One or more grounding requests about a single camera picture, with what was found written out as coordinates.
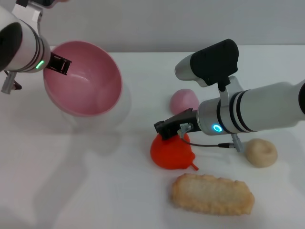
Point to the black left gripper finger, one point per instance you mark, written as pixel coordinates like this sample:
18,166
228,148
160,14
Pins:
59,65

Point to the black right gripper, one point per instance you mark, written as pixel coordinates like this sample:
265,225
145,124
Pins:
188,119

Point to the orange toy fruit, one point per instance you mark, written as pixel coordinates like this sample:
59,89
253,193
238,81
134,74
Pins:
171,152

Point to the pink plastic bowl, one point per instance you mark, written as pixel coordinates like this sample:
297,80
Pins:
88,90

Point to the pink dome-shaped bun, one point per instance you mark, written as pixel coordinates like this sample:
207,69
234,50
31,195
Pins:
182,100

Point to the fried breaded cutlet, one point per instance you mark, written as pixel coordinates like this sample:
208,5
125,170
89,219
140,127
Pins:
212,194

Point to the beige round bun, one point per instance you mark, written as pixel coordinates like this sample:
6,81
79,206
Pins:
261,153

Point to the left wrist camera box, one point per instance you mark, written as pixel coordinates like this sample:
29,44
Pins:
40,3

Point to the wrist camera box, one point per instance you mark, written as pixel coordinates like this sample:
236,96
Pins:
40,3
212,63

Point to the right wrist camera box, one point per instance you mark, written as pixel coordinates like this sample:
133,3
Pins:
212,63

